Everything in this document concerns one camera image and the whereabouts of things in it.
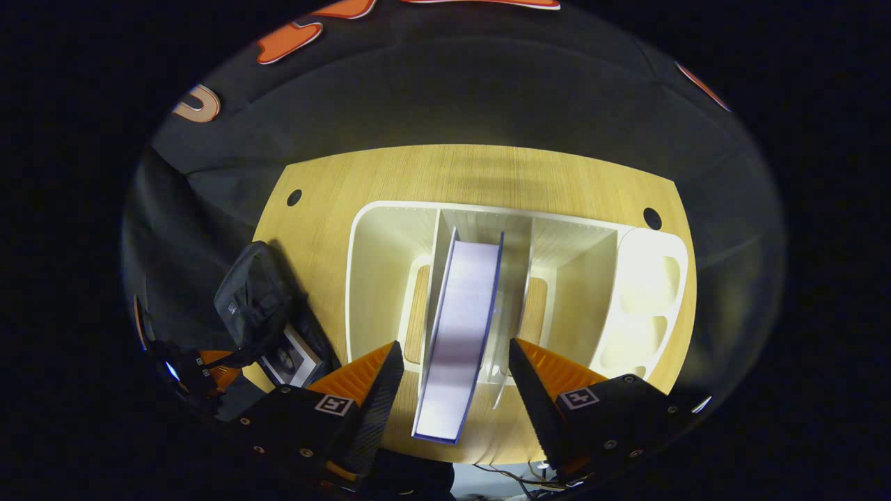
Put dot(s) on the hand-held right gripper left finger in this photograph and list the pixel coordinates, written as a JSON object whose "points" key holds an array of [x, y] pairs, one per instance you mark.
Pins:
{"points": [[372, 417]]}

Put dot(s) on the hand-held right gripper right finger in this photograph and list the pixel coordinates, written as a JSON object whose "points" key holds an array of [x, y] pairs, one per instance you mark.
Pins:
{"points": [[543, 417]]}

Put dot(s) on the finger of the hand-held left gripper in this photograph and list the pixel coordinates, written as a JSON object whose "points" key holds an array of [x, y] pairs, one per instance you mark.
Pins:
{"points": [[223, 372]]}

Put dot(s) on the black schoolbag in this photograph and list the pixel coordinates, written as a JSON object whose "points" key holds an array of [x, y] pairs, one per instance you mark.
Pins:
{"points": [[254, 299]]}

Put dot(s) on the blue cover book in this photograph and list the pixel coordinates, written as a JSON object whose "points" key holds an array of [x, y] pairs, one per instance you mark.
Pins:
{"points": [[459, 334]]}

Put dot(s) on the white plastic bookshelf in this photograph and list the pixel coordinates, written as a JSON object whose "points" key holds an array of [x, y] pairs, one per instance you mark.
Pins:
{"points": [[647, 292]]}

